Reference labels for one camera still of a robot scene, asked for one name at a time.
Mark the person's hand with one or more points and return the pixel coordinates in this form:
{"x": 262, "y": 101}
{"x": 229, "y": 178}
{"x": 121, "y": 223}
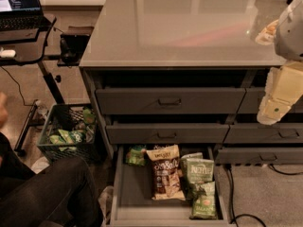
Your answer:
{"x": 3, "y": 109}

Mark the green jalapeno Kettle chip bag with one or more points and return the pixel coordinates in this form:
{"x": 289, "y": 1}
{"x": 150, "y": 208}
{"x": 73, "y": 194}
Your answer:
{"x": 202, "y": 188}

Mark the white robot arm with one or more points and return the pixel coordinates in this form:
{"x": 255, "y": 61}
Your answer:
{"x": 284, "y": 85}

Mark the top left drawer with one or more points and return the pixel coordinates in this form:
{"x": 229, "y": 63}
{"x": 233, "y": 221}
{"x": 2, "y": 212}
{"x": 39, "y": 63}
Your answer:
{"x": 169, "y": 100}

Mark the middle left drawer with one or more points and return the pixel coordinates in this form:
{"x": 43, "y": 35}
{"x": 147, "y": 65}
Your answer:
{"x": 160, "y": 133}

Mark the small green bag drawer back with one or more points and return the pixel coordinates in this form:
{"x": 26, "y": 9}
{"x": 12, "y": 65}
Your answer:
{"x": 136, "y": 155}

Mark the open bottom left drawer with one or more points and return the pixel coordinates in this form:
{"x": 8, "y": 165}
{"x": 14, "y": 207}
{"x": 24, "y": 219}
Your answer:
{"x": 133, "y": 205}

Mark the grey counter cabinet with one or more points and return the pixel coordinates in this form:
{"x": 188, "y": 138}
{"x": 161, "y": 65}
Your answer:
{"x": 181, "y": 43}

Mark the brown sea salt chip bag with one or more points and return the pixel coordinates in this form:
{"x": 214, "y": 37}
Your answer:
{"x": 165, "y": 177}

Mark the green chip bag behind Kettle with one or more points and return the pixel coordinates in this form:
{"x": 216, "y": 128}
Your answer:
{"x": 184, "y": 158}

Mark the middle right drawer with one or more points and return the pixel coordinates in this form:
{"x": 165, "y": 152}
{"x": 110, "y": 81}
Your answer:
{"x": 255, "y": 133}

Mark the top right drawer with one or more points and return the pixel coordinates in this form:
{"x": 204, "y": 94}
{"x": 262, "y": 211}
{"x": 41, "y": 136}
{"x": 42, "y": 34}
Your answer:
{"x": 254, "y": 96}

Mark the bottom right drawer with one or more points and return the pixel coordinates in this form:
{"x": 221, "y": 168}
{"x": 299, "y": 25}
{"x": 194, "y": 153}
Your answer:
{"x": 259, "y": 156}

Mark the white mouse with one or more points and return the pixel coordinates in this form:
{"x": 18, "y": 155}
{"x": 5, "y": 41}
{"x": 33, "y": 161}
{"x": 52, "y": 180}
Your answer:
{"x": 7, "y": 54}

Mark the green snack bags in crate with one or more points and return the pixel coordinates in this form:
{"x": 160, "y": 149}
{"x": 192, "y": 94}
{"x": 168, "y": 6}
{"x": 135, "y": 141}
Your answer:
{"x": 72, "y": 126}

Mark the green plastic crate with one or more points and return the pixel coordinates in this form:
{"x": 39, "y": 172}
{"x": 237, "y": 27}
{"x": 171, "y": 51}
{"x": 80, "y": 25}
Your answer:
{"x": 87, "y": 151}

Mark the black laptop stand desk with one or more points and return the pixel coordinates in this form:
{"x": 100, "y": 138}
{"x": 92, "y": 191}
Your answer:
{"x": 31, "y": 53}

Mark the black device on shelf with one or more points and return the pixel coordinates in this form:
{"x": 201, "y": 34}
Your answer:
{"x": 73, "y": 43}

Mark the person's dark trouser legs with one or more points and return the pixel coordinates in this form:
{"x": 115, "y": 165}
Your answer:
{"x": 28, "y": 199}

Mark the open laptop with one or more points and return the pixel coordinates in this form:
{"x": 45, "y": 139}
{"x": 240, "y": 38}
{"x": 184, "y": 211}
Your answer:
{"x": 21, "y": 14}

